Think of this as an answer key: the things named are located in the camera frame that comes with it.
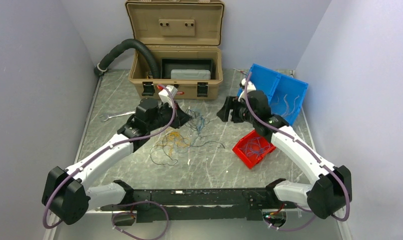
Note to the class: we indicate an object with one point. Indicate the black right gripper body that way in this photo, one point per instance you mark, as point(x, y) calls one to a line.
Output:
point(239, 114)

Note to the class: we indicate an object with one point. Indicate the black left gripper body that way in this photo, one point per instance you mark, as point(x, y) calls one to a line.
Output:
point(164, 117)

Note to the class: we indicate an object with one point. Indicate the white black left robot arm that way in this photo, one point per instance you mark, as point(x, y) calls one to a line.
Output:
point(86, 171)

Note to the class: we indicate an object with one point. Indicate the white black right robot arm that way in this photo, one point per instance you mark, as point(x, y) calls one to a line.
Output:
point(329, 188)

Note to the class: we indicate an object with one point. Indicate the black left toolbox latch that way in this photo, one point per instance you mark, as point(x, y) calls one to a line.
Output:
point(148, 89)

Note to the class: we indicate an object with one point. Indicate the black toolbox latch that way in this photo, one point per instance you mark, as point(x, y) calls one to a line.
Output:
point(202, 90)
point(148, 89)

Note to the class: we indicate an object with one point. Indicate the black right toolbox latch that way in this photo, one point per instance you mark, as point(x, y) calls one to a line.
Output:
point(202, 90)

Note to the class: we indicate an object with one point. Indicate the red plastic bin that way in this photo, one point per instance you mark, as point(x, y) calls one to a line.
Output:
point(252, 149)

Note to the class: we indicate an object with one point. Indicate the small red screwdriver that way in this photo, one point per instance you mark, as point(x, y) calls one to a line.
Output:
point(241, 71)

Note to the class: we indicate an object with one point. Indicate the silver combination wrench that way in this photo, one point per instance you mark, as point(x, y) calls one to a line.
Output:
point(107, 116)

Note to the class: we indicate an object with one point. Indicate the grey case in toolbox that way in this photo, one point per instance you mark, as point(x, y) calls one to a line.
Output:
point(190, 74)

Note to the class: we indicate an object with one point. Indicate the blue divided plastic bin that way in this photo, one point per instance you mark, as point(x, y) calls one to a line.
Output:
point(285, 94)

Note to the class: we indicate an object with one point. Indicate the black tray in toolbox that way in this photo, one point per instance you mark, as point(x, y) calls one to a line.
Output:
point(169, 64)

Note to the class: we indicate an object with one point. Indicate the tan plastic toolbox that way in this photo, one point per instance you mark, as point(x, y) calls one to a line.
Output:
point(177, 29)

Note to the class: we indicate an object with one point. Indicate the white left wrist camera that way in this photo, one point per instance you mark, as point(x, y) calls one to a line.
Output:
point(167, 94)

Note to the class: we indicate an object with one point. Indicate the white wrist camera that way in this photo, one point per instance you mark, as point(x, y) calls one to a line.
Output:
point(245, 86)
point(167, 94)

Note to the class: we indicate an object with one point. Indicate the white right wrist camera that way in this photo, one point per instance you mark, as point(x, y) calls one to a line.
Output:
point(245, 86)

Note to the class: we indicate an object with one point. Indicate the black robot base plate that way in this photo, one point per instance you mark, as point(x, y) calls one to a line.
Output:
point(200, 204)

